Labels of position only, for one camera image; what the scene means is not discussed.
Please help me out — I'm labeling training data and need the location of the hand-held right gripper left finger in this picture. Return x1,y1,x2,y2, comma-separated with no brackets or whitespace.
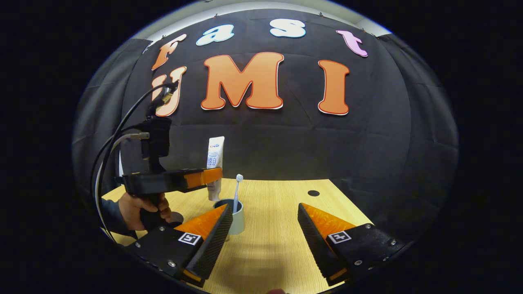
127,204,233,287

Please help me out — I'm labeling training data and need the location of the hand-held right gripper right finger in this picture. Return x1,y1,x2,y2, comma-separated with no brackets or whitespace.
297,203,410,287

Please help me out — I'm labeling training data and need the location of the white toothpaste tube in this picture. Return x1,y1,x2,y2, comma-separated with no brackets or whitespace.
206,136,225,201

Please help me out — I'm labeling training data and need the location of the light blue cup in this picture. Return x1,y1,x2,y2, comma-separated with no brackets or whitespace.
213,199,246,235

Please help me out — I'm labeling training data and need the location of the white toothbrush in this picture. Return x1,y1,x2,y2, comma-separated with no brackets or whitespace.
233,174,244,214

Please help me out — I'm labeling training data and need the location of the wooden desktop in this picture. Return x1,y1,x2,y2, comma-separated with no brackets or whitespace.
102,179,372,294

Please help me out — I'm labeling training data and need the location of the black backdrop cloth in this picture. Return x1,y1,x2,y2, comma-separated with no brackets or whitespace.
73,8,459,245

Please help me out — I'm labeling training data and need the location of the grey cable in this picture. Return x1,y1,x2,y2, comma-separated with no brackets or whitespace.
95,131,150,241

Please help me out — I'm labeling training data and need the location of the black cable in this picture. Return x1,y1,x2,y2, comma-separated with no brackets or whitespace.
90,81,180,241

